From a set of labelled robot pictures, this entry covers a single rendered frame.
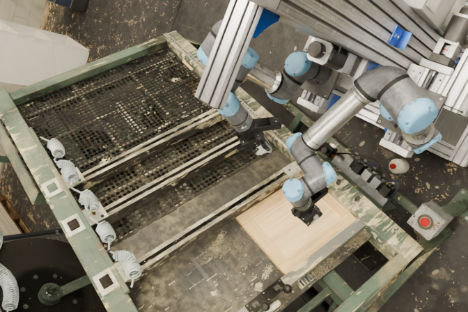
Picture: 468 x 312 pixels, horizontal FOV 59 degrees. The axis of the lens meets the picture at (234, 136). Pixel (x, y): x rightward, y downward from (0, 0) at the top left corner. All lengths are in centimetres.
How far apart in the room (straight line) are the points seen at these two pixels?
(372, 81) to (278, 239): 100
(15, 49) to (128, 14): 130
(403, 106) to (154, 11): 378
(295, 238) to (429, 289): 128
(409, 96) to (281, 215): 106
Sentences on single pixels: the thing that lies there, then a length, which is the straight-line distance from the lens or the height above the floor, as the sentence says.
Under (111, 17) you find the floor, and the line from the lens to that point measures 544.
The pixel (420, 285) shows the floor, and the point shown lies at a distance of 314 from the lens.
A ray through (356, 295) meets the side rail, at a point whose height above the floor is 117.
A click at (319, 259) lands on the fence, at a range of 204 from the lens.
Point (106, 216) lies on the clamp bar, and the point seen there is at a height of 176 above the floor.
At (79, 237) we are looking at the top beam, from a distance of 207.
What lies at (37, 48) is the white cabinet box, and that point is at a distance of 540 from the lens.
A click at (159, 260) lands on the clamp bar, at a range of 198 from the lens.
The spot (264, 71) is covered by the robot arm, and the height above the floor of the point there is 136.
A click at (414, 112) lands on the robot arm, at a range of 132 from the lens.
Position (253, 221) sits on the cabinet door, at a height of 124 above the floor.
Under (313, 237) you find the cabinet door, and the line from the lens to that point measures 212.
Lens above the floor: 294
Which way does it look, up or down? 51 degrees down
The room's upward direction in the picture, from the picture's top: 86 degrees counter-clockwise
